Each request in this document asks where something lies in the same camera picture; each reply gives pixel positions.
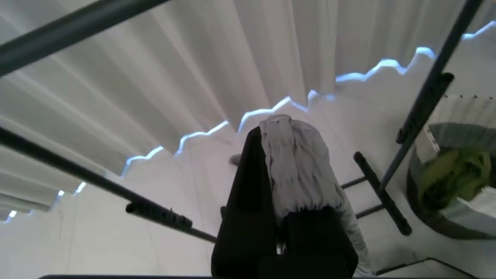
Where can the black clothes rack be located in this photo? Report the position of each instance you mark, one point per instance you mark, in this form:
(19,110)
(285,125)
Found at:
(38,44)

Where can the pale grey shorts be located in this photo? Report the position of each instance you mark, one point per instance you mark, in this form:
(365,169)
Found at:
(298,166)

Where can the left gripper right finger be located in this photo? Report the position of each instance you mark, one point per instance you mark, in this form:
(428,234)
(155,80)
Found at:
(317,248)

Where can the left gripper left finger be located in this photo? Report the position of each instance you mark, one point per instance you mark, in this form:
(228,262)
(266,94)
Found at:
(248,232)

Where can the green garment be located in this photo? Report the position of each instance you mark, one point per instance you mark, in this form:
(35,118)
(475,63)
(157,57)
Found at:
(453,174)

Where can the white laundry basket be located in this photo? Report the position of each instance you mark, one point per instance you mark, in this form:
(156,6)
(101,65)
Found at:
(465,112)

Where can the white curtain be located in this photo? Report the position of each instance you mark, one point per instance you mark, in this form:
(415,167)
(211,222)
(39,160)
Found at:
(232,50)

